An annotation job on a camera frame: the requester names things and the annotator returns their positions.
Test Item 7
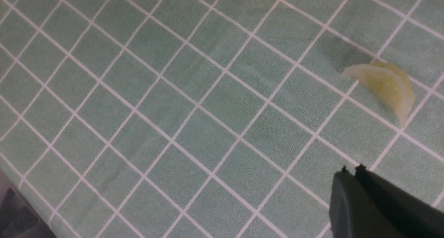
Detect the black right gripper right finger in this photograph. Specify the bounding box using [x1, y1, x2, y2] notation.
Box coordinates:
[355, 165, 444, 238]

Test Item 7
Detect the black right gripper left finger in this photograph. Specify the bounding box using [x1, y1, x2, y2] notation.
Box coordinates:
[329, 166, 404, 238]

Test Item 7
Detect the pale green dumpling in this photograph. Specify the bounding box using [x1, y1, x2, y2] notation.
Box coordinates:
[341, 61, 416, 128]

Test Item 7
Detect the green checkered tablecloth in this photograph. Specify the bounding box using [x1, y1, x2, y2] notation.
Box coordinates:
[1, 0, 443, 238]

